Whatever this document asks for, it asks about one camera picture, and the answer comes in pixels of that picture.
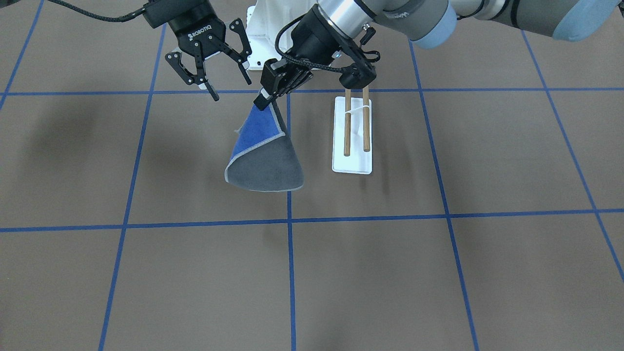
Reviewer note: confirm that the white towel rack base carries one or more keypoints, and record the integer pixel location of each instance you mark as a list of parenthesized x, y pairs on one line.
[(352, 150)]

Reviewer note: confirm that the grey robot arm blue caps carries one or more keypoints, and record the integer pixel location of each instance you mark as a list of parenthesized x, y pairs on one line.
[(428, 23)]

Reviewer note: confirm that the black towel-holding gripper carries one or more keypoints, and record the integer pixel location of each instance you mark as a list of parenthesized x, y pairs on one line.
[(312, 43)]

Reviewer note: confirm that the wooden rack rod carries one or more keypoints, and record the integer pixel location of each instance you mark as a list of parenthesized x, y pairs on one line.
[(347, 121), (366, 120)]

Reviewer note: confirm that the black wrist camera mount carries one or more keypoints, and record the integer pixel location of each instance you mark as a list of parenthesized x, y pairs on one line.
[(362, 71)]

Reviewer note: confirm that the blue and grey towel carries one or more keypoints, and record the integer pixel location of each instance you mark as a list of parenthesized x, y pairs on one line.
[(264, 158)]

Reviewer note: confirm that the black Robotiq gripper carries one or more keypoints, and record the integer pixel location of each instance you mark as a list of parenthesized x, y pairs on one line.
[(199, 32)]

